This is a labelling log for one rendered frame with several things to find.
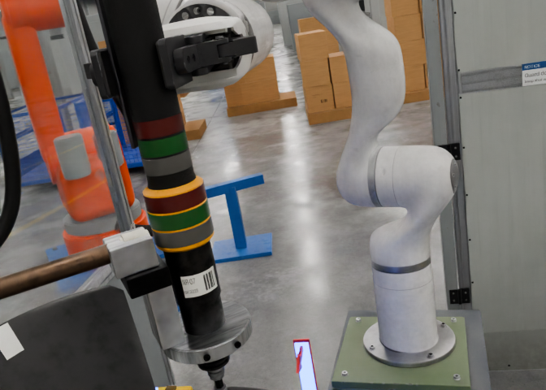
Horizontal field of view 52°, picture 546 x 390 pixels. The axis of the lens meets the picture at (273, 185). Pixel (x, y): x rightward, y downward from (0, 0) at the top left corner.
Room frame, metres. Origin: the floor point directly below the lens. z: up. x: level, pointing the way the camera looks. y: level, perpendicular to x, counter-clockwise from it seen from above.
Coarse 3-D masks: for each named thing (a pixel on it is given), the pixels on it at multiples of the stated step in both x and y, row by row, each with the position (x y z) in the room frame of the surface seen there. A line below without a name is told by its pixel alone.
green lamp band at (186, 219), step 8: (200, 208) 0.37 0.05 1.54; (208, 208) 0.38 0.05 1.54; (152, 216) 0.37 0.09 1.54; (160, 216) 0.36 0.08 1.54; (168, 216) 0.36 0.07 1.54; (176, 216) 0.36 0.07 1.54; (184, 216) 0.36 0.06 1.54; (192, 216) 0.36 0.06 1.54; (200, 216) 0.37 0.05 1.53; (208, 216) 0.38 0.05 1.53; (152, 224) 0.37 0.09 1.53; (160, 224) 0.36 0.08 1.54; (168, 224) 0.36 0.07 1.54; (176, 224) 0.36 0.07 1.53; (184, 224) 0.36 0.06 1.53; (192, 224) 0.36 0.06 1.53
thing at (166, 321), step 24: (144, 240) 0.36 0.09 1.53; (120, 264) 0.35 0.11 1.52; (144, 264) 0.35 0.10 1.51; (144, 288) 0.35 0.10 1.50; (168, 288) 0.36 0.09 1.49; (168, 312) 0.36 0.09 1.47; (240, 312) 0.39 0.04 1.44; (168, 336) 0.36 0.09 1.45; (192, 336) 0.37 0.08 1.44; (216, 336) 0.36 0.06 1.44; (240, 336) 0.36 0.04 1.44; (192, 360) 0.35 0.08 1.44; (216, 360) 0.35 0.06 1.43
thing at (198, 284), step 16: (176, 256) 0.37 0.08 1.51; (192, 256) 0.37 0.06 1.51; (208, 256) 0.37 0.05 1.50; (176, 272) 0.37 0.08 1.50; (192, 272) 0.36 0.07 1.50; (208, 272) 0.37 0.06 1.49; (176, 288) 0.37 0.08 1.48; (192, 288) 0.36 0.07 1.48; (208, 288) 0.37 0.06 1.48; (192, 304) 0.36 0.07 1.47; (208, 304) 0.37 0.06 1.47; (192, 320) 0.37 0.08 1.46; (208, 320) 0.37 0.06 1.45; (224, 320) 0.38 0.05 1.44; (208, 368) 0.37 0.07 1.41
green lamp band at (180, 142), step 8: (176, 136) 0.37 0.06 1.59; (184, 136) 0.38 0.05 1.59; (144, 144) 0.37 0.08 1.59; (152, 144) 0.37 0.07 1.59; (160, 144) 0.37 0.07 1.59; (168, 144) 0.37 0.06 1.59; (176, 144) 0.37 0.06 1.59; (184, 144) 0.38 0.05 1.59; (144, 152) 0.37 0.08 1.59; (152, 152) 0.37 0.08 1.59; (160, 152) 0.37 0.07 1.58; (168, 152) 0.37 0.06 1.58; (176, 152) 0.37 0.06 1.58
